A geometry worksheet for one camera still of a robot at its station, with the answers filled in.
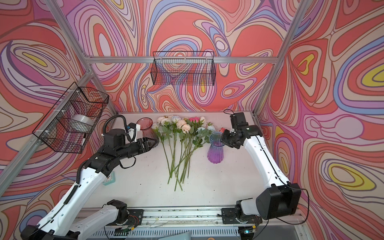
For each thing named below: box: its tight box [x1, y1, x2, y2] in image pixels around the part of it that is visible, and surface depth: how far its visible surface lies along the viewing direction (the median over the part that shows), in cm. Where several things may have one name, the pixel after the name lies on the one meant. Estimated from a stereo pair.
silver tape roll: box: [71, 114, 95, 127], surface depth 75 cm
